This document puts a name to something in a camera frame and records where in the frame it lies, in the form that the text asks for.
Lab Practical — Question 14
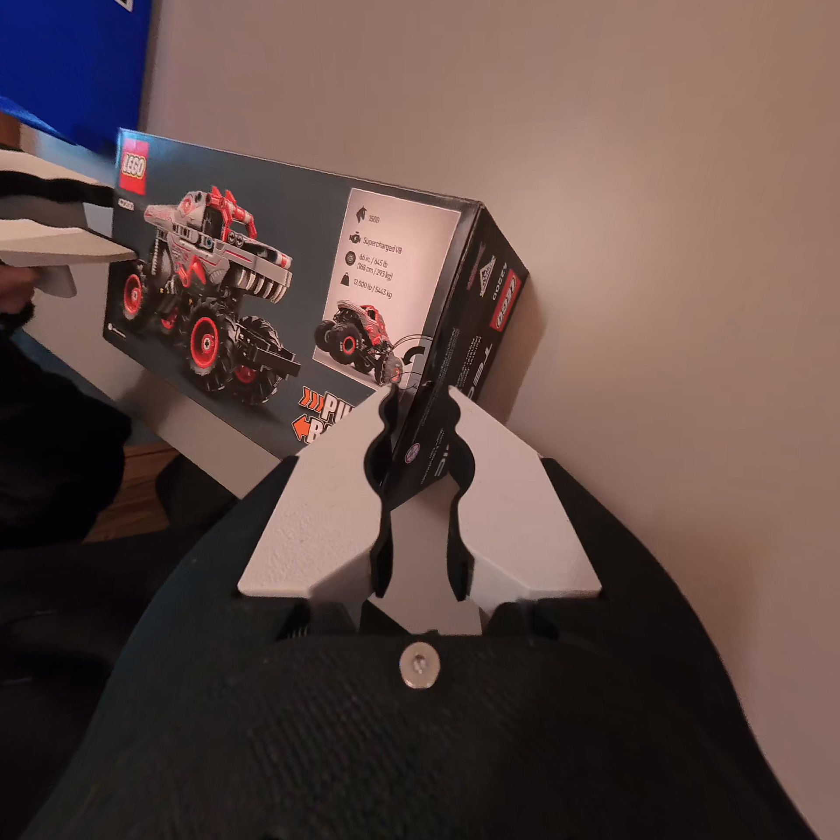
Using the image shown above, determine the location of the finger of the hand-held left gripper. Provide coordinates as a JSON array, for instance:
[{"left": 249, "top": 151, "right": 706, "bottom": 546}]
[
  {"left": 0, "top": 150, "right": 114, "bottom": 210},
  {"left": 0, "top": 210, "right": 136, "bottom": 300}
]

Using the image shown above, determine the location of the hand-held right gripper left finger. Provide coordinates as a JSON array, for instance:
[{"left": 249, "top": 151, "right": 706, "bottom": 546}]
[{"left": 236, "top": 382, "right": 403, "bottom": 606}]

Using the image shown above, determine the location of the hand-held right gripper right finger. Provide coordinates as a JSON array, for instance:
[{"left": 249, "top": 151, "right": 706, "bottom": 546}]
[{"left": 445, "top": 386, "right": 602, "bottom": 608}]

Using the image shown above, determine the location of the monster truck toy box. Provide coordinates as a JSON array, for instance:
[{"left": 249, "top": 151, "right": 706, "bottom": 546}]
[{"left": 101, "top": 128, "right": 530, "bottom": 521}]

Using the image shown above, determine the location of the person's left hand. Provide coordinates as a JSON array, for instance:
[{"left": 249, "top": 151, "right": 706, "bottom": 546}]
[{"left": 0, "top": 266, "right": 37, "bottom": 324}]

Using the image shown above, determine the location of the blue box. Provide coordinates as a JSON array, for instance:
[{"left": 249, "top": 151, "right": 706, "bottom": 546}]
[{"left": 0, "top": 0, "right": 154, "bottom": 156}]

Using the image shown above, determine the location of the person's dark clothing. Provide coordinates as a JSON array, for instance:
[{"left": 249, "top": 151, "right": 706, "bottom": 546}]
[{"left": 0, "top": 322, "right": 135, "bottom": 549}]

